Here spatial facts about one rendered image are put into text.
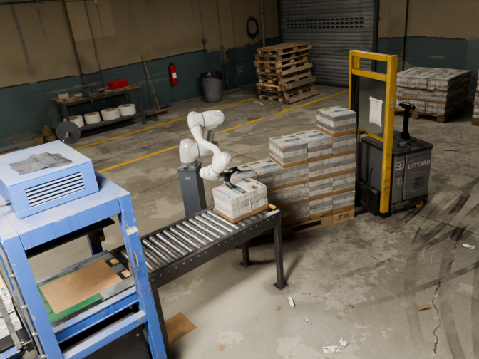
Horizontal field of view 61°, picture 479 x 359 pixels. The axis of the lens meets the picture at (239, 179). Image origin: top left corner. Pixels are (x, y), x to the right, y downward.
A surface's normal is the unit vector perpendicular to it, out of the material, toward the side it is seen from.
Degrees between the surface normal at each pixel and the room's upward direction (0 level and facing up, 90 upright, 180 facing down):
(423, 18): 90
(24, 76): 90
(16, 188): 90
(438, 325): 0
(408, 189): 90
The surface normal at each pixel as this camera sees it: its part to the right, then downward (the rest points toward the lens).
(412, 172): 0.31, 0.36
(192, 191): -0.22, 0.41
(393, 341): -0.09, -0.91
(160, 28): 0.63, 0.26
